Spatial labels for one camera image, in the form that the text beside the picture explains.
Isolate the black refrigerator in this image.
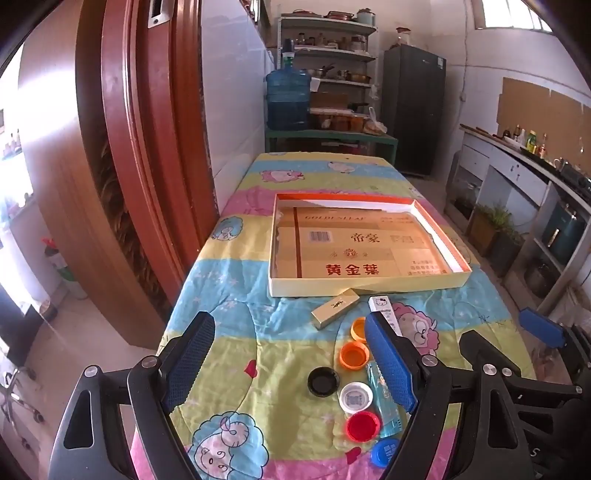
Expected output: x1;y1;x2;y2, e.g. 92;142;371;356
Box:
380;45;447;177

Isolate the small orange bottle cap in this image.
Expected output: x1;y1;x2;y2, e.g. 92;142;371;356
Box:
349;317;367;343

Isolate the golden cardboard liner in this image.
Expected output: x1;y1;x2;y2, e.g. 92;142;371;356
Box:
274;207;452;279

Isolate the red wooden door frame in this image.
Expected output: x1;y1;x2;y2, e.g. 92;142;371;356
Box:
19;1;218;348

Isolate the red bottle cap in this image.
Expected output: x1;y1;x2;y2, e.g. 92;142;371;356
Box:
345;410;382;443

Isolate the blue bottle cap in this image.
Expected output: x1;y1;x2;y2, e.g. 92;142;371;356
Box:
370;437;400;469

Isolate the cartoon patterned quilt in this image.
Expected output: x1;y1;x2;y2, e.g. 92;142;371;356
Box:
130;150;537;480

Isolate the white kitchen counter cabinet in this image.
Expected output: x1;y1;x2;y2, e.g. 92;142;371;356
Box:
445;125;590;314

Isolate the teal lighter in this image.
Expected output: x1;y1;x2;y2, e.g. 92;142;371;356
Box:
366;360;403;439

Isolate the shallow orange-rimmed box tray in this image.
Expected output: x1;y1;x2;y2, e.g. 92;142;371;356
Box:
269;193;472;297

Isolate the blue water jug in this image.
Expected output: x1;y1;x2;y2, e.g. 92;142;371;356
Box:
266;38;311;131

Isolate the white bottle cap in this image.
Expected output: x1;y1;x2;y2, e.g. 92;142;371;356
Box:
339;382;374;415

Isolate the green side table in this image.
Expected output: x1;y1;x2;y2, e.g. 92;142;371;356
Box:
264;128;399;165

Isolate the plastic bag of food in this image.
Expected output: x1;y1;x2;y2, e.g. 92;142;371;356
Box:
363;106;388;136

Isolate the white Hello Kitty lighter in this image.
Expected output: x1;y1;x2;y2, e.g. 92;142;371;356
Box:
369;295;403;336

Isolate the gold rectangular lighter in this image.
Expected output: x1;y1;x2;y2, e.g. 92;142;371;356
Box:
311;289;360;330

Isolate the black bottle cap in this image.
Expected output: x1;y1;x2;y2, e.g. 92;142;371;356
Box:
307;367;339;398

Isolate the white shelving rack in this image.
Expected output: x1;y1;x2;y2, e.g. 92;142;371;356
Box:
276;8;379;116

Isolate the potted green plant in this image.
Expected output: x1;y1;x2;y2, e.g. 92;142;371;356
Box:
468;204;524;278

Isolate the large orange bottle cap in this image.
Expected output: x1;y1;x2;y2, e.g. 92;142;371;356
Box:
339;341;370;371

